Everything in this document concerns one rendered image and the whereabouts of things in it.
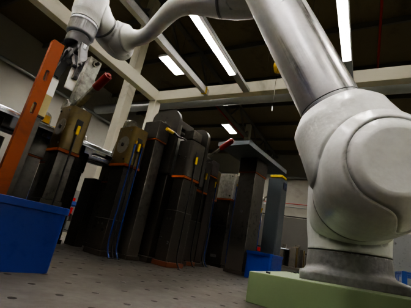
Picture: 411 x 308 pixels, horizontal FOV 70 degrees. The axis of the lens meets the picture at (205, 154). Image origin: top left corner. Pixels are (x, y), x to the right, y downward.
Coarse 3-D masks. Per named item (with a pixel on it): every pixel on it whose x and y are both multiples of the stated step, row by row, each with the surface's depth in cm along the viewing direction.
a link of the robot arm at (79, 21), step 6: (72, 18) 94; (78, 18) 94; (84, 18) 95; (90, 18) 96; (72, 24) 93; (78, 24) 93; (84, 24) 94; (90, 24) 96; (96, 24) 98; (66, 30) 96; (72, 30) 94; (78, 30) 94; (84, 30) 94; (90, 30) 96; (96, 30) 99; (90, 36) 96; (90, 42) 99
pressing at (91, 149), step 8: (0, 104) 69; (0, 112) 75; (8, 112) 70; (16, 112) 72; (8, 120) 80; (16, 120) 79; (0, 128) 88; (8, 128) 88; (40, 128) 82; (48, 128) 78; (48, 136) 88; (88, 144) 87; (88, 152) 98; (96, 152) 96; (104, 152) 91; (88, 160) 109; (96, 160) 108; (104, 160) 106
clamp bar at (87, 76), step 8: (88, 64) 81; (96, 64) 81; (88, 72) 81; (96, 72) 83; (80, 80) 80; (88, 80) 81; (80, 88) 80; (88, 88) 81; (72, 96) 79; (80, 96) 80; (72, 104) 79
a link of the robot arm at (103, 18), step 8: (80, 0) 95; (88, 0) 96; (96, 0) 97; (104, 0) 100; (72, 8) 97; (80, 8) 95; (88, 8) 95; (96, 8) 97; (104, 8) 100; (88, 16) 95; (96, 16) 97; (104, 16) 100; (112, 16) 105; (104, 24) 102; (112, 24) 105; (104, 32) 104
